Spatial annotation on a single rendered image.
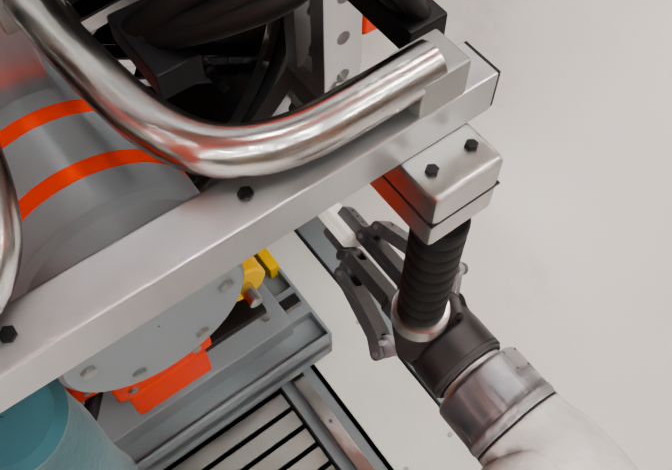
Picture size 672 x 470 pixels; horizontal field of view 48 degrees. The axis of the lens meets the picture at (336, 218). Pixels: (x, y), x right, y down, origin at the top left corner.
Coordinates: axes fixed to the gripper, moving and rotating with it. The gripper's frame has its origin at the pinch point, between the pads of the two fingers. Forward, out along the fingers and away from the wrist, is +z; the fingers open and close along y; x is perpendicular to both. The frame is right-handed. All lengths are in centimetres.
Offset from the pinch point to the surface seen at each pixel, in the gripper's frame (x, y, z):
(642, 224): -95, 5, -6
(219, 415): -22, -47, 6
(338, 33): 11.8, 16.5, 4.1
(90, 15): 25.2, 7.3, 14.6
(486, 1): -107, 18, 59
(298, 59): 8.7, 11.5, 8.3
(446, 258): 20.2, 13.2, -18.1
